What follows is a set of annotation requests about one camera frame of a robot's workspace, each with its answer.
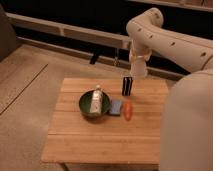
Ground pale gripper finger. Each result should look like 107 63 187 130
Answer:
129 49 136 62

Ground white ceramic cup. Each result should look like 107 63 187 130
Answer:
130 58 148 79

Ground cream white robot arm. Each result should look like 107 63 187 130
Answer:
126 8 213 171

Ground black striped eraser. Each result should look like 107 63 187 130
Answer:
122 77 133 96

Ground orange carrot toy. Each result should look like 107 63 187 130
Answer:
124 102 133 121

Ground blue sponge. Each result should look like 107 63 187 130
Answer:
109 99 122 116

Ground white tube in bowl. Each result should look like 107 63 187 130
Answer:
90 85 103 114

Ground dark green bowl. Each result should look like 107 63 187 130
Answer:
79 91 111 118

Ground wooden table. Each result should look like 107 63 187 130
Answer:
41 78 168 166

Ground metal hook on rail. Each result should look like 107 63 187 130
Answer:
114 49 119 66

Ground black bracket on rail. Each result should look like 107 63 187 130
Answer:
89 53 100 65

